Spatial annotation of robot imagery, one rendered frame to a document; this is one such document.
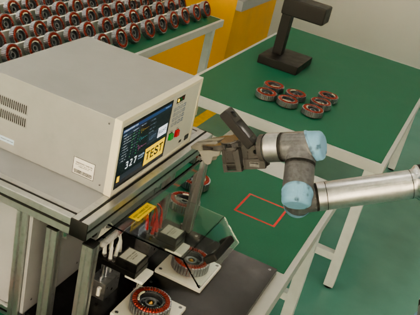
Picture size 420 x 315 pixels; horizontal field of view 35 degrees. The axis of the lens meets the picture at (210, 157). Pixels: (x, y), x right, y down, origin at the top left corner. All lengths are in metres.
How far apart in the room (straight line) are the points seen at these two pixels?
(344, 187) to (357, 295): 1.85
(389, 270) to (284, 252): 1.65
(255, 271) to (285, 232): 0.32
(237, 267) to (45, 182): 0.72
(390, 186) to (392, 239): 2.41
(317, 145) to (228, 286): 0.58
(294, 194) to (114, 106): 0.48
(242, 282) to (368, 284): 1.71
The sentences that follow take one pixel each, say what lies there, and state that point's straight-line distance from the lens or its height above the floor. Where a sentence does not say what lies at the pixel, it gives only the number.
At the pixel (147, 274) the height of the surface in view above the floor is 0.88.
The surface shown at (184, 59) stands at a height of 0.21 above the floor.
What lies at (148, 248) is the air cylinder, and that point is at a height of 0.81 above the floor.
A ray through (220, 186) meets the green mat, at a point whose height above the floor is 0.75.
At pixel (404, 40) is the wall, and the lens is 6.84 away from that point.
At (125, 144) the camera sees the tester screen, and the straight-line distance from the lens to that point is 1.61.
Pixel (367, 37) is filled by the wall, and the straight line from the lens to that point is 6.90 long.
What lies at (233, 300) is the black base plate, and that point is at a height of 0.77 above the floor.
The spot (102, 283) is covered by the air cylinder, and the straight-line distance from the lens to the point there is 1.84.
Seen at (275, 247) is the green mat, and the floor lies 0.75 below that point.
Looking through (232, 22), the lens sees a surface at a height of 0.62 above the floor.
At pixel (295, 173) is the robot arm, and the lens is 1.64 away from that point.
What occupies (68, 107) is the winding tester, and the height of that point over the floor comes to 1.30.
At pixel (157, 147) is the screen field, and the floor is 1.17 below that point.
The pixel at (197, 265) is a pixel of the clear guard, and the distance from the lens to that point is 1.60.
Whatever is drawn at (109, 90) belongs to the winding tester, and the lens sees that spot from 1.71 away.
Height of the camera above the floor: 1.96
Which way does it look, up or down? 26 degrees down
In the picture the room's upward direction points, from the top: 14 degrees clockwise
